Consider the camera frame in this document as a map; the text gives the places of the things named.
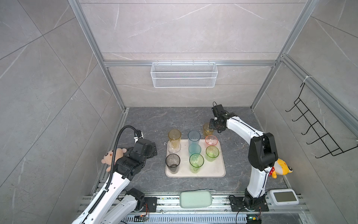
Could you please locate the short amber glass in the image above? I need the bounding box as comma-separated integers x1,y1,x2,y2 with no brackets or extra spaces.
203,123,214,137

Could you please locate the pink glass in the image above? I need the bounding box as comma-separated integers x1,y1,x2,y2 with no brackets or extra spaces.
205,135,219,148

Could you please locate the clear glass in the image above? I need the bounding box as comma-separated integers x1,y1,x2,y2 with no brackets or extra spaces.
167,140,181,154

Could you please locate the blue glass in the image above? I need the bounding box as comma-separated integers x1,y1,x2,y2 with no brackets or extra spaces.
187,130,201,146

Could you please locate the short green glass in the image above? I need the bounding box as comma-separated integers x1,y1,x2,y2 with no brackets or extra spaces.
206,146,220,162

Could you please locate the dark grey glass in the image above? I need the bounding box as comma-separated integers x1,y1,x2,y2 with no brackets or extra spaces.
166,154,180,174

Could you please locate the tall yellow glass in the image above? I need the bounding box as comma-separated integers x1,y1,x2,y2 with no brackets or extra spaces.
168,129,181,141

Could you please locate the teal glass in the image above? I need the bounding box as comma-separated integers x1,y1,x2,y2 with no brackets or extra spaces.
188,143,201,156

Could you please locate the tall light green glass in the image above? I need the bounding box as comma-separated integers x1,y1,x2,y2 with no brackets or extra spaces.
189,154,204,173

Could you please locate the beige plastic tray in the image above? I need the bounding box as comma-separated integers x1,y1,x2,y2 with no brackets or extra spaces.
165,139,226,178

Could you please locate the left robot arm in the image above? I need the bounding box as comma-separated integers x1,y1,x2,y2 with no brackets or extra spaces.
73,125,158,224

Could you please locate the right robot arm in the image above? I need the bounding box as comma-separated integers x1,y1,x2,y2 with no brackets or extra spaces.
209,102,278,211

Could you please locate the pink plush doll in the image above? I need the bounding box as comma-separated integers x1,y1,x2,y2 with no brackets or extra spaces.
101,148,127,173

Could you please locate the light green sponge block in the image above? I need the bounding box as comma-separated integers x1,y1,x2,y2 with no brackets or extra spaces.
180,190,213,209

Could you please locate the yellow plush toy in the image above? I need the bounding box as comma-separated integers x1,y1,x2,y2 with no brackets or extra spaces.
269,159,293,179

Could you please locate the white tablet device right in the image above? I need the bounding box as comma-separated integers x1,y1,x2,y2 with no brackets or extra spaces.
268,189,299,206

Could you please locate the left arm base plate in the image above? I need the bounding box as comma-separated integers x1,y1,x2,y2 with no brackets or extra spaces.
134,197,158,212

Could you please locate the aluminium rail frame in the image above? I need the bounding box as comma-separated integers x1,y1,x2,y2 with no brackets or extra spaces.
79,192,314,224

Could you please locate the white wire mesh basket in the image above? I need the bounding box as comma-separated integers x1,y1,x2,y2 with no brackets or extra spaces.
151,62,218,88

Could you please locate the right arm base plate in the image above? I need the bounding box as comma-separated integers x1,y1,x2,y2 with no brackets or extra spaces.
228,195,269,212

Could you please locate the black wire hook rack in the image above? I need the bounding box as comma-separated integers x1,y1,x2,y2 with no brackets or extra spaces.
285,83,358,159

